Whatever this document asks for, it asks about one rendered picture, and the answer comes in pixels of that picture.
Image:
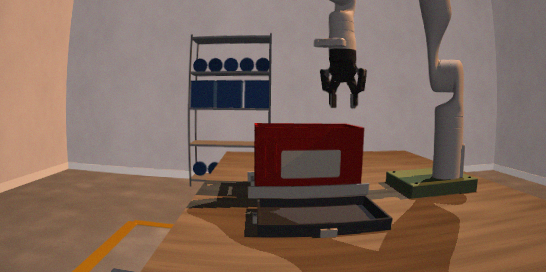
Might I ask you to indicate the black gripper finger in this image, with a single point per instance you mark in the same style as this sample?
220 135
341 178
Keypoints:
360 84
330 85

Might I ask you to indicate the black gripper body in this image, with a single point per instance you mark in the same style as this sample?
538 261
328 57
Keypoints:
341 58

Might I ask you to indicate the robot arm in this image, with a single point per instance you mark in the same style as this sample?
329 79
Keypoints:
444 76

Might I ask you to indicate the red bottle crate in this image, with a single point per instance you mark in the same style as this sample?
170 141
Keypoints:
307 154

